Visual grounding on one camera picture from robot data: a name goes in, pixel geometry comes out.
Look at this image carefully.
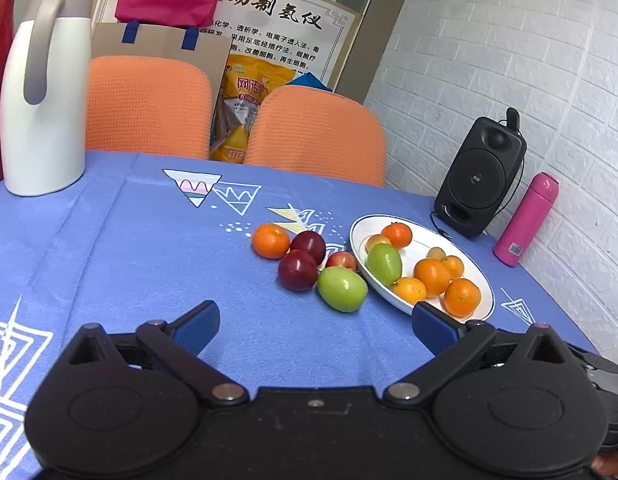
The small yellow fruit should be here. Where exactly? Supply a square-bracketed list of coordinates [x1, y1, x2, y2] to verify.
[391, 276, 427, 307]

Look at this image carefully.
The green apple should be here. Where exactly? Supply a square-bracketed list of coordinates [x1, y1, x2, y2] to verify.
[317, 266, 369, 313]
[367, 244, 402, 287]

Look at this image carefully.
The dark red plum front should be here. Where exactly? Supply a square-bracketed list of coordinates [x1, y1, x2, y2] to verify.
[277, 249, 318, 292]

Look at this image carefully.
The dark red plum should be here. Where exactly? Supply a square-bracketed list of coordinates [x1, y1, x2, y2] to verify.
[289, 231, 326, 266]
[277, 249, 318, 292]

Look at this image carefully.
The small red apple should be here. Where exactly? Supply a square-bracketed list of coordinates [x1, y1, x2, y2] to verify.
[325, 250, 358, 272]

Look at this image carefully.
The small orange in plate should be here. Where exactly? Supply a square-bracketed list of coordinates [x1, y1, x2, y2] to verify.
[441, 255, 464, 280]

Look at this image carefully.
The small yellow-green fruit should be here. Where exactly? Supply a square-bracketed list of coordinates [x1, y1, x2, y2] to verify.
[426, 247, 447, 261]

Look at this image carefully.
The pink thermos bottle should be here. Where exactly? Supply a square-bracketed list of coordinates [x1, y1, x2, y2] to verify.
[492, 172, 560, 268]

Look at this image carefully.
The orange in plate front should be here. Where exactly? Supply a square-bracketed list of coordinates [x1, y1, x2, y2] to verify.
[381, 222, 412, 250]

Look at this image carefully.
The small mandarin on table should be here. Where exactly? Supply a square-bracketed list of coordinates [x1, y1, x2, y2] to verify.
[251, 223, 291, 260]

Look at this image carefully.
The yellow-red apple in plate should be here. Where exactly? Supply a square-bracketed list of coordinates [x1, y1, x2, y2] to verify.
[365, 234, 391, 252]

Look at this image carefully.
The black speaker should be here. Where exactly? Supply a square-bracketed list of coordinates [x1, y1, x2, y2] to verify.
[434, 107, 527, 238]

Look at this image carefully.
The dark red plum back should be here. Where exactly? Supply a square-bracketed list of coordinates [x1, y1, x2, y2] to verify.
[289, 231, 326, 266]

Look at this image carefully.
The left orange chair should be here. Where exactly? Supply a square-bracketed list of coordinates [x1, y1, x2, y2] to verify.
[85, 55, 213, 159]

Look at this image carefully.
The orange chair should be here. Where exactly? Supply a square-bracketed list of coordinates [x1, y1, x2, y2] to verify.
[85, 55, 213, 159]
[244, 84, 386, 186]

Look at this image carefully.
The white thermos jug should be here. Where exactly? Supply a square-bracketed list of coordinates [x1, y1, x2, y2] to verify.
[0, 0, 92, 196]

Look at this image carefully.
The right orange chair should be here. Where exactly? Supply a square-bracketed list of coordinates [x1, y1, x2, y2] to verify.
[244, 84, 386, 186]

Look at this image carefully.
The yellow snack bag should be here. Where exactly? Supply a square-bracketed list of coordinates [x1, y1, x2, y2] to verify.
[210, 54, 295, 164]

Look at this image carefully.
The brown paper bag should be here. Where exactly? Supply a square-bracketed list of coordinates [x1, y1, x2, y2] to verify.
[92, 21, 231, 104]

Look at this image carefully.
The white text poster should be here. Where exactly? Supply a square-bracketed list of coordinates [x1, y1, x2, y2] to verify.
[202, 0, 360, 88]

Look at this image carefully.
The speaker cable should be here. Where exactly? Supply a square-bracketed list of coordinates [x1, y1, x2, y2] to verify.
[428, 209, 453, 240]

